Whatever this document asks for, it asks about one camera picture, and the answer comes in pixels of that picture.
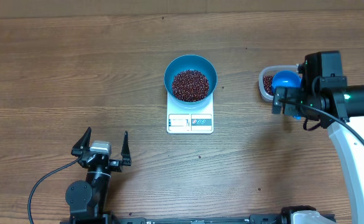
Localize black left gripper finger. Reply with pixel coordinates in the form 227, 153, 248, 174
71, 127, 91, 157
121, 131, 132, 166

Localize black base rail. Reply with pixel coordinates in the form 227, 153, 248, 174
60, 205, 337, 224

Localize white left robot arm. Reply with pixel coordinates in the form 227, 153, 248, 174
65, 128, 132, 224

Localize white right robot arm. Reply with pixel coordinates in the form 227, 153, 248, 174
272, 50, 364, 223

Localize teal metal bowl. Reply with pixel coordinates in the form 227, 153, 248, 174
164, 55, 218, 105

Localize white digital kitchen scale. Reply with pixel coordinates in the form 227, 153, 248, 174
166, 93, 214, 134

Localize red beans in bowl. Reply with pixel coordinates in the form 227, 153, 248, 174
172, 70, 210, 102

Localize blue plastic measuring scoop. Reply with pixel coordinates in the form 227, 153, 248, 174
271, 70, 302, 120

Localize clear plastic container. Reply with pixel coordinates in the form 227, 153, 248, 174
258, 65, 301, 102

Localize red adzuki beans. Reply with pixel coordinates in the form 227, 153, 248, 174
263, 75, 273, 96

